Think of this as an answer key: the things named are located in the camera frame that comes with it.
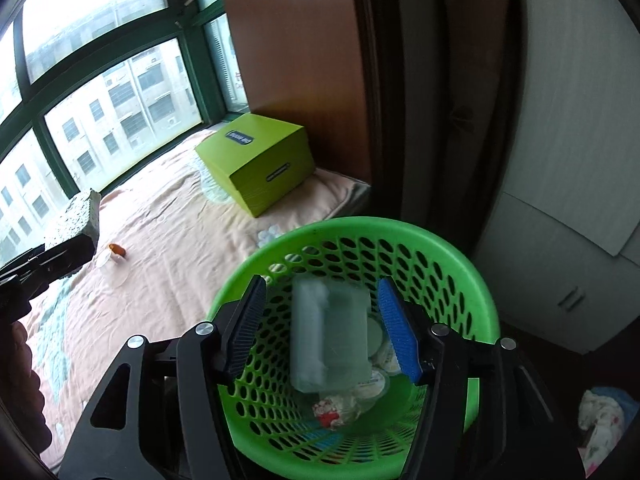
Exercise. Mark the white foam block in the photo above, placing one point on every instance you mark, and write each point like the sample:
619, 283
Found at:
75, 220

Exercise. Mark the brown wooden wardrobe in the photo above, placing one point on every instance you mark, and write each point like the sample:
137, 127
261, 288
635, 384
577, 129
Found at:
290, 35

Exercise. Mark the clear rectangular plastic box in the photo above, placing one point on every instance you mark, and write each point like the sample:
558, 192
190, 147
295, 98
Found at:
345, 340

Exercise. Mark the window poster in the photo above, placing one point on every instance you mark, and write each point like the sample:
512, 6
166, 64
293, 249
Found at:
232, 65

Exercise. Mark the apartment building outside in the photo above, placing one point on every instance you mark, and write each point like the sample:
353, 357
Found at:
125, 95

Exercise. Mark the clear jar with orange lid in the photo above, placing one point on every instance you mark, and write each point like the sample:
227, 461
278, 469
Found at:
117, 249

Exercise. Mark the green perforated plastic basket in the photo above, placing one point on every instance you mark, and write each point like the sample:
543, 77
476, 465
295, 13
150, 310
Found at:
350, 230

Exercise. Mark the person's left hand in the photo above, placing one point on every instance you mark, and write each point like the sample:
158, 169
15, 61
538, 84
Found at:
30, 400

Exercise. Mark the crumpled printed cloth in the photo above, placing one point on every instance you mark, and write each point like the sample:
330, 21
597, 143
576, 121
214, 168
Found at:
600, 410

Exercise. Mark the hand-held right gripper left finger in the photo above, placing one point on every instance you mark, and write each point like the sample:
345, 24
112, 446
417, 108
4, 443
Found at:
247, 326

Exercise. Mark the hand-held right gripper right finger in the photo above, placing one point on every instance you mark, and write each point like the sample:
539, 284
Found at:
400, 336

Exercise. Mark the pink printed bed sheet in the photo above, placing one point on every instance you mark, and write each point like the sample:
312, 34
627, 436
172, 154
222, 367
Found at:
160, 240

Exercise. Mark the green cardboard box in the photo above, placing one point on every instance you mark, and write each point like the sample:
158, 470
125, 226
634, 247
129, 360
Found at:
250, 135

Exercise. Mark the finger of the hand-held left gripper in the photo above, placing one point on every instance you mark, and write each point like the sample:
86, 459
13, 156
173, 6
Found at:
60, 256

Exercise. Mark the white cabinet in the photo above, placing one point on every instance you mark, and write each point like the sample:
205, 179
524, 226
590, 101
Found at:
575, 160

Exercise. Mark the green window frame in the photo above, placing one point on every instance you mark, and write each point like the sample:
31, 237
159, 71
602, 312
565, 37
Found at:
190, 70

